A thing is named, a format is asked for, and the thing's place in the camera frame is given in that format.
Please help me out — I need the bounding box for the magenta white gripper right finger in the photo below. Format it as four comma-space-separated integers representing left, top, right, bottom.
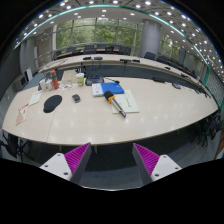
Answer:
132, 143, 181, 185

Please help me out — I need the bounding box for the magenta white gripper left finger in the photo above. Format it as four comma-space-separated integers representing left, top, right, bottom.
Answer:
40, 143, 91, 184

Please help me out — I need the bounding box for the black oval mouse pad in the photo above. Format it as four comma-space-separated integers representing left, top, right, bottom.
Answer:
43, 95, 62, 113

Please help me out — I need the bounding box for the black computer mouse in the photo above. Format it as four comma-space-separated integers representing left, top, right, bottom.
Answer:
72, 94, 81, 103

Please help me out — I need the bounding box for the black office chair left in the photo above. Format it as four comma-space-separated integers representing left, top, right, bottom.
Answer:
0, 134, 32, 159

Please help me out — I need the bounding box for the black office chairs right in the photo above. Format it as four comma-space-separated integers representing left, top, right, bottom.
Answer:
195, 112, 224, 146

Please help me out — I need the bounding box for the red white leaflet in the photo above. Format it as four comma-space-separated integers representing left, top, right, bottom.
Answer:
16, 104, 29, 125

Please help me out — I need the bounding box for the white paper under microphone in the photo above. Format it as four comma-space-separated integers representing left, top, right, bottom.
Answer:
115, 90, 139, 113

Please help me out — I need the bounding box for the white paper sheet left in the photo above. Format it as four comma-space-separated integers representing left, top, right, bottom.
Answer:
29, 91, 42, 105

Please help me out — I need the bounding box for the microphone with orange band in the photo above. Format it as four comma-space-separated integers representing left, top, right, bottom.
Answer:
104, 91, 126, 117

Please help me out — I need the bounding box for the white book beside notebook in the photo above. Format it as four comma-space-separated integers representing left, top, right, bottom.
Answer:
92, 83, 103, 97

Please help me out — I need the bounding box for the white cup left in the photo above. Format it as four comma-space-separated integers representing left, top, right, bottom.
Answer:
45, 79, 53, 91

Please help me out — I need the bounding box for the blue notebook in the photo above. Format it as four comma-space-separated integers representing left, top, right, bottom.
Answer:
101, 82, 124, 94

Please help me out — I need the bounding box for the brown paper bag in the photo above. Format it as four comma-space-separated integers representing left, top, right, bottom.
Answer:
61, 70, 77, 84

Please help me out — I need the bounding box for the white cup green lid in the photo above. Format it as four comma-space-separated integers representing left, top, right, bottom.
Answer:
76, 73, 84, 87

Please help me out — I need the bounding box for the red thermos bottle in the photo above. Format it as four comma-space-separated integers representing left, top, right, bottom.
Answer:
50, 70, 59, 90

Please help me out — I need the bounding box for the grey round pillar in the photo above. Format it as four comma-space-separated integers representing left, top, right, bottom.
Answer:
139, 19, 162, 57

